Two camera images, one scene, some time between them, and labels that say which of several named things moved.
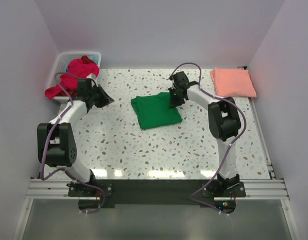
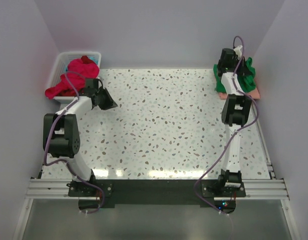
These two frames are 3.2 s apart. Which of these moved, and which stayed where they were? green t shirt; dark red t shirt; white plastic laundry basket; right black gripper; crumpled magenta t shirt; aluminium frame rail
Moved: right black gripper; green t shirt
Stayed: aluminium frame rail; white plastic laundry basket; dark red t shirt; crumpled magenta t shirt
